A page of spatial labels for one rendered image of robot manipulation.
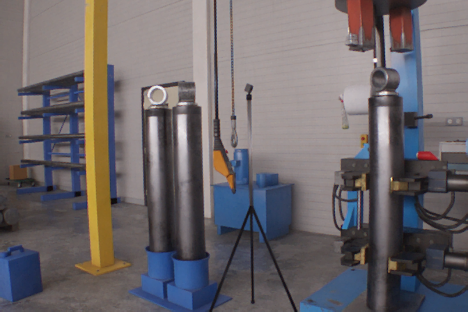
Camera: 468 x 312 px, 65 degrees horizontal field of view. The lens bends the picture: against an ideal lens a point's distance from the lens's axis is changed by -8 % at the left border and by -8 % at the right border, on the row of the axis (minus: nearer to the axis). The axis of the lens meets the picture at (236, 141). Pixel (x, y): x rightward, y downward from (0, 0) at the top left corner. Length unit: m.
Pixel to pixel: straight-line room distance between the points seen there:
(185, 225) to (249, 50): 3.31
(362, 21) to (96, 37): 2.49
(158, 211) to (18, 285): 1.28
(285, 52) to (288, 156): 1.35
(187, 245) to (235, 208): 2.00
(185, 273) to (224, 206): 2.11
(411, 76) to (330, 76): 2.14
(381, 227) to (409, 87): 1.00
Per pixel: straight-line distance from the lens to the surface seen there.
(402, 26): 2.68
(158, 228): 3.12
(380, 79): 2.59
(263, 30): 5.52
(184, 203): 2.84
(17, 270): 3.44
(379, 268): 2.55
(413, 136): 2.86
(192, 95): 2.85
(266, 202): 4.54
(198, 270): 2.95
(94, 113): 3.81
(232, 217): 4.88
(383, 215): 2.46
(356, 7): 2.43
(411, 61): 2.90
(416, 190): 2.39
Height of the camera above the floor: 1.27
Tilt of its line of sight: 1 degrees down
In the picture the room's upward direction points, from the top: 1 degrees counter-clockwise
